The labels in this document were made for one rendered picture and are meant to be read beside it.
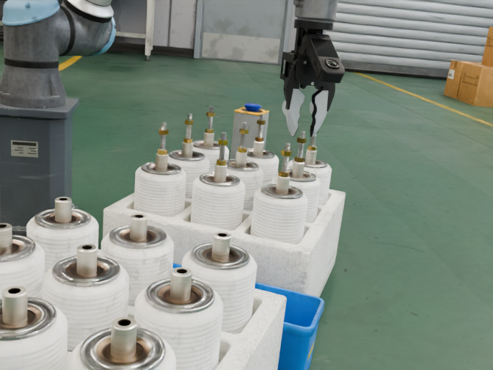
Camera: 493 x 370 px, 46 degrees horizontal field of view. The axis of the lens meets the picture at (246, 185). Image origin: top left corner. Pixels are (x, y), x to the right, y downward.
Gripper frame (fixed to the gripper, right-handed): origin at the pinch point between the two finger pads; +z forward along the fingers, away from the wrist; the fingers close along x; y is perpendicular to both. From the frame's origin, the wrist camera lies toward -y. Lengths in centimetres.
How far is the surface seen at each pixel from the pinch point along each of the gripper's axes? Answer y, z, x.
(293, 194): -11.4, 9.0, 5.6
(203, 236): -8.9, 17.6, 20.3
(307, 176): 0.0, 9.1, -1.9
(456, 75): 316, 16, -268
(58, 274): -38, 9, 44
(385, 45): 471, 3, -287
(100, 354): -54, 9, 40
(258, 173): 3.8, 9.8, 7.0
